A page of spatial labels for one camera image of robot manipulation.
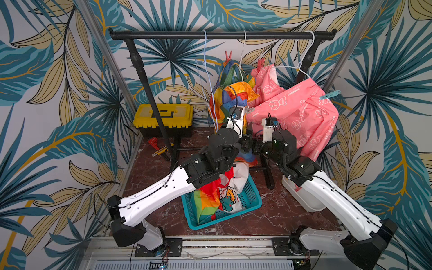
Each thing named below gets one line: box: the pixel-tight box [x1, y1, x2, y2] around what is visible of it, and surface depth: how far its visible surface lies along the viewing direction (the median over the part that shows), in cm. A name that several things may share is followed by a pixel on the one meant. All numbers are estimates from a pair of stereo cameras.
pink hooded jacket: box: [245, 64, 339, 163], surface depth 64 cm
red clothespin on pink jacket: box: [257, 57, 265, 73], surface depth 69 cm
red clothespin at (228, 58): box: [225, 50, 233, 63], surface depth 71 cm
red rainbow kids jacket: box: [192, 162, 249, 224], surface depth 83 cm
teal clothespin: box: [319, 90, 341, 100], surface depth 56 cm
